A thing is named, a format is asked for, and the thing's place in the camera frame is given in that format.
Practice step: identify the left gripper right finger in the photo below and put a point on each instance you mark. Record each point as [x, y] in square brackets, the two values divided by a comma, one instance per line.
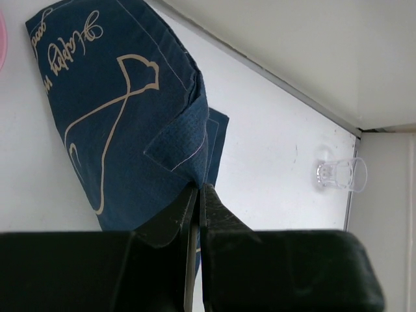
[294, 270]

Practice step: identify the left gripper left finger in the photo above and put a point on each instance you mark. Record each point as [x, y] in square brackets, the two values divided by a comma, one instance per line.
[151, 268]

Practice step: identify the navy blue cloth placemat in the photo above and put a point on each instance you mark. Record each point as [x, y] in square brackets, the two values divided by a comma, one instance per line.
[129, 104]

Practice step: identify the pink plastic plate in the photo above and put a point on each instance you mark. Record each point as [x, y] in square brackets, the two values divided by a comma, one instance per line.
[3, 40]

